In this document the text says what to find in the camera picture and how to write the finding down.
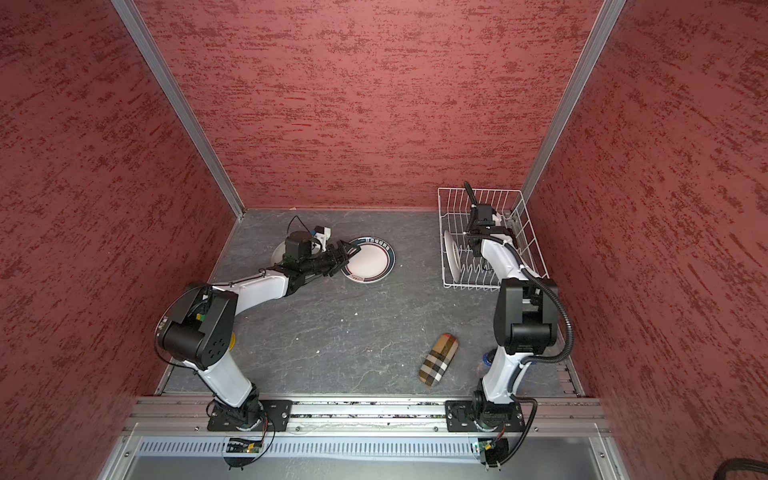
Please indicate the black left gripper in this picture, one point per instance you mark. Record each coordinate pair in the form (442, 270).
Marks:
(338, 260)

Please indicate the green-rimmed white plate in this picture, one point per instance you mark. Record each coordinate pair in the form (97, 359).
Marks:
(373, 263)

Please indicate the white brown-rimmed plate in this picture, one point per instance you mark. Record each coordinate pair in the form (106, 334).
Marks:
(278, 254)

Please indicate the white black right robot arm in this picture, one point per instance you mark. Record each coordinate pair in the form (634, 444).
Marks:
(524, 322)

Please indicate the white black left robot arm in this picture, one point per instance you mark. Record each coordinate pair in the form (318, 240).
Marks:
(196, 331)

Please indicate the pink plate in rack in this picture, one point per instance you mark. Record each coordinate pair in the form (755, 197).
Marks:
(453, 256)

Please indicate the plaid glasses case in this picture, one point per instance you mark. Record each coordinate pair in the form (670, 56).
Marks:
(438, 360)

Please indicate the white wire dish rack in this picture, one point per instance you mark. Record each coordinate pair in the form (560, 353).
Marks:
(454, 206)

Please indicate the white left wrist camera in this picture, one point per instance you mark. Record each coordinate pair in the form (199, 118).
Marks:
(321, 237)

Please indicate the aluminium right corner post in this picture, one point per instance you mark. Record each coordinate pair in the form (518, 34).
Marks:
(597, 39)

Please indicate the aluminium corner post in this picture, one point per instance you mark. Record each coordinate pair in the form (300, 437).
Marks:
(597, 39)
(131, 18)

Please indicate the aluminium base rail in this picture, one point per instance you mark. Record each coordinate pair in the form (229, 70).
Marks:
(339, 427)

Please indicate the aluminium left corner post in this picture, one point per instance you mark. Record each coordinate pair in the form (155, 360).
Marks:
(131, 18)

